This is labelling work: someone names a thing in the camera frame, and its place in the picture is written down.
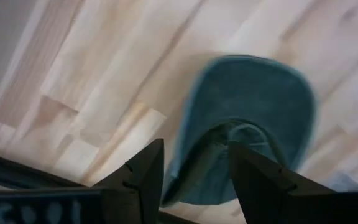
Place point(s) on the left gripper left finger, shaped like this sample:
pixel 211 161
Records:
pixel 138 186

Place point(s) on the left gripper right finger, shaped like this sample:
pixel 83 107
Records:
pixel 259 186

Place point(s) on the dark cloth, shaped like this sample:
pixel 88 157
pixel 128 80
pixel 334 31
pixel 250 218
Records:
pixel 253 93

